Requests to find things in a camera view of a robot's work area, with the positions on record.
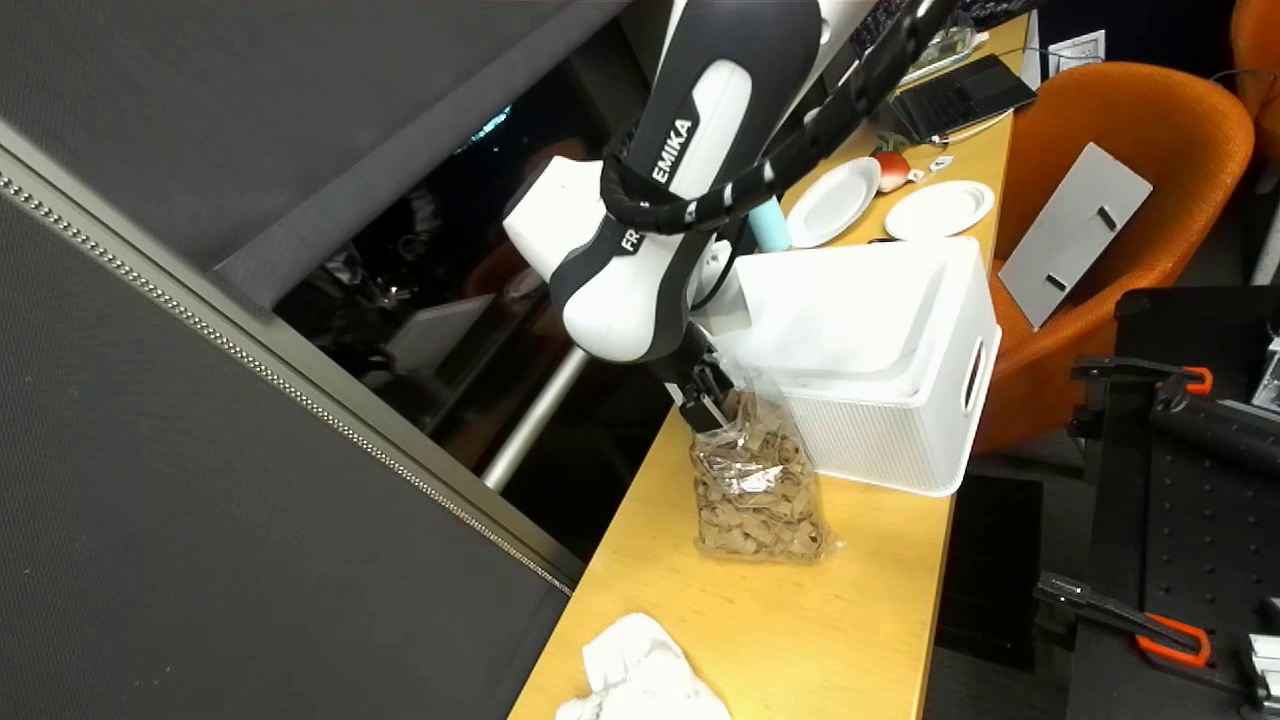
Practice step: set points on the white plate far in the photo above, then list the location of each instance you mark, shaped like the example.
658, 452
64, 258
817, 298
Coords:
835, 201

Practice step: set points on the orange handled clamp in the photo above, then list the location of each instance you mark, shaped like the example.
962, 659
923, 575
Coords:
1172, 380
1159, 639

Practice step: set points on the orange chair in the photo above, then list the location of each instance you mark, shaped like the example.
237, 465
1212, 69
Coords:
1184, 136

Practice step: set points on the red toy apple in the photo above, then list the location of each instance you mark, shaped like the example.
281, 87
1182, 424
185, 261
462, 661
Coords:
895, 168

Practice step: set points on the metal window railing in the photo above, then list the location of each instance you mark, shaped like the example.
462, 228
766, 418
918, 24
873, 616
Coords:
535, 420

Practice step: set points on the white plate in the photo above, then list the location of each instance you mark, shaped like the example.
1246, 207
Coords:
937, 210
835, 201

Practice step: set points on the white plate near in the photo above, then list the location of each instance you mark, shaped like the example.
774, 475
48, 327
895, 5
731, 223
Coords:
937, 210

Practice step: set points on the white crumpled cloth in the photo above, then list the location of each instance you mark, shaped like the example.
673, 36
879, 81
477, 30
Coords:
643, 675

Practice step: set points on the white plastic basket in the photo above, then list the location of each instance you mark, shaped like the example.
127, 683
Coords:
881, 353

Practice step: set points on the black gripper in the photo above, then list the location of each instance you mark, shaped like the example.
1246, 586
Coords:
698, 373

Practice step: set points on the grey metal bracket plate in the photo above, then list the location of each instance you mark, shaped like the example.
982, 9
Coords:
1072, 228

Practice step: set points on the orange handled clamp upper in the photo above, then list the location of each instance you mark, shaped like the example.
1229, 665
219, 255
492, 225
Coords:
1172, 380

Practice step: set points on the light blue water bottle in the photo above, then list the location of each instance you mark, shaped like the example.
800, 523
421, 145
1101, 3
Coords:
771, 225

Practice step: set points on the clear bag of pretzels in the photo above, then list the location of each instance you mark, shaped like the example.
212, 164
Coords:
754, 486

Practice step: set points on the orange handled clamp lower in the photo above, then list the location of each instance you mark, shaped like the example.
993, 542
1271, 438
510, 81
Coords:
1159, 639

